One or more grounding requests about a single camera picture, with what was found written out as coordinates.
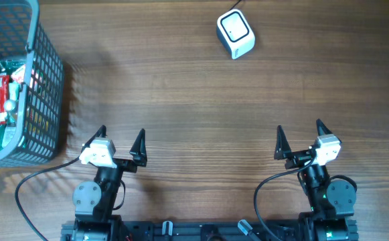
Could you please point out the white barcode scanner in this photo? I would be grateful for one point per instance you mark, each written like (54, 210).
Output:
(235, 33)

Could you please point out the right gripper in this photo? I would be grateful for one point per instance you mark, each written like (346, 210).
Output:
(283, 151)

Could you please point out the red stick sachet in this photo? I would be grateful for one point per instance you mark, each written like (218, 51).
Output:
(4, 96)

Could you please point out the mint green wipes pack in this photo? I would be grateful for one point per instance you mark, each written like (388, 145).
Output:
(14, 90)

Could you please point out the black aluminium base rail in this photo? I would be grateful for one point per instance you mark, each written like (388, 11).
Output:
(242, 230)

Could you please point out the orange Kleenex tissue pack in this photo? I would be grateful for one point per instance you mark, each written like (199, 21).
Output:
(19, 74)

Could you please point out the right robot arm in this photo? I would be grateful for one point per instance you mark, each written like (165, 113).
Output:
(331, 198)

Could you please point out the yellow liquid bottle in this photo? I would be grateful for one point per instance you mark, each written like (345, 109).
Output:
(10, 107)

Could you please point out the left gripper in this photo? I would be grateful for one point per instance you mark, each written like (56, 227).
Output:
(136, 150)

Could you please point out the grey plastic mesh basket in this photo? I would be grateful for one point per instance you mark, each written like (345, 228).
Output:
(35, 139)

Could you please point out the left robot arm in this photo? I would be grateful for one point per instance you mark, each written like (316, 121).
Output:
(94, 200)

